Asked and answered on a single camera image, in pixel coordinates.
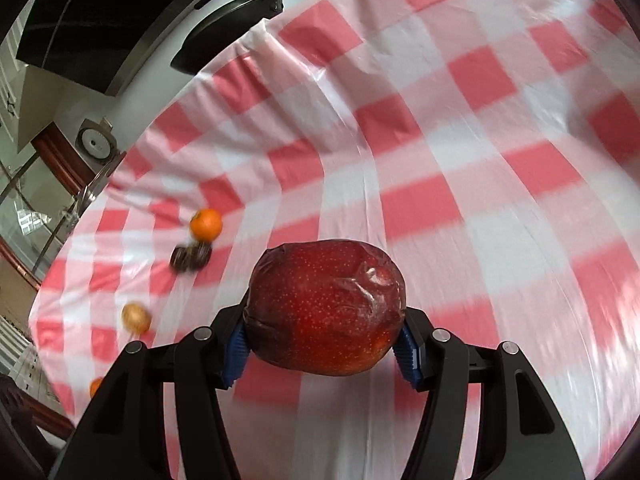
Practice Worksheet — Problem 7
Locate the wooden chair frame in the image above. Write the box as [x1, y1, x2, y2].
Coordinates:
[30, 127, 97, 201]

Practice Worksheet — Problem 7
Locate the orange mandarin with stem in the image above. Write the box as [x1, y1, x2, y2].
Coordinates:
[190, 208, 223, 241]

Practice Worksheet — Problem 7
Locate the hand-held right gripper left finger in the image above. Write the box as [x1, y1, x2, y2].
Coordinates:
[47, 305, 251, 480]

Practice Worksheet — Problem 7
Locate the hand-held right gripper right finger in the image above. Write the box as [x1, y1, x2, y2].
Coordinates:
[394, 307, 587, 480]

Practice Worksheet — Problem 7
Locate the yellow striped pepino melon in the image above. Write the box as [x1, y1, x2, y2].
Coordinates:
[121, 302, 152, 335]

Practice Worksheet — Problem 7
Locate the black range hood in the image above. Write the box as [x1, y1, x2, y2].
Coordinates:
[15, 0, 261, 96]

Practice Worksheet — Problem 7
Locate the black frying pan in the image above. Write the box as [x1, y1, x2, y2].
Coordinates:
[170, 0, 332, 75]

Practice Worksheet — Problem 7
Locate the large red apple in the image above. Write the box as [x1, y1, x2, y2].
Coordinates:
[242, 240, 407, 377]

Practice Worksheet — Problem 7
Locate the round dial kitchen scale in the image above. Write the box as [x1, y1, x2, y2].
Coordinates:
[77, 117, 117, 163]

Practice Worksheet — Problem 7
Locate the red white checkered tablecloth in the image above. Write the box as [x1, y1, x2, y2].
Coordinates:
[30, 0, 640, 480]

